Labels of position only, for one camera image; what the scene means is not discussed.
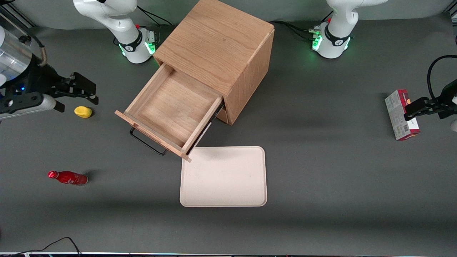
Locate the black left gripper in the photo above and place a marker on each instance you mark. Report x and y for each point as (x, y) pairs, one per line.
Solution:
(448, 93)

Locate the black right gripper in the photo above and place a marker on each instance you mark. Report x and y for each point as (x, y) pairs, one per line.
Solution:
(35, 79)

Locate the wooden oak drawer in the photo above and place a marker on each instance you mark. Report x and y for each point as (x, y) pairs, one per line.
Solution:
(171, 107)

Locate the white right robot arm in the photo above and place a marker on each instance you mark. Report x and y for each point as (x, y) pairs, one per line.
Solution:
(117, 25)

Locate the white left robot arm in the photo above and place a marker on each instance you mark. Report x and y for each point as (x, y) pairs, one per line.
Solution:
(337, 39)

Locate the yellow lemon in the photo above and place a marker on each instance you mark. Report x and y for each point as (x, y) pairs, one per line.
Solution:
(83, 111)

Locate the red grey cardboard box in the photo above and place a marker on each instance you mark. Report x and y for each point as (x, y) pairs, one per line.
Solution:
(398, 114)

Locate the red soda bottle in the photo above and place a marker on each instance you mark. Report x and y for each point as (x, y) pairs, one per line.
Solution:
(69, 177)

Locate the wooden oak cabinet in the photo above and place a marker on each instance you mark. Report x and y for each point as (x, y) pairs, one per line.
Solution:
(217, 39)

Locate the beige plastic tray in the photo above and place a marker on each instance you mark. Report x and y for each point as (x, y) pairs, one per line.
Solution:
(223, 176)

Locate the aluminium frame rail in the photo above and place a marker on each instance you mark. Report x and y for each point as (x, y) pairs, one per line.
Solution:
(16, 18)

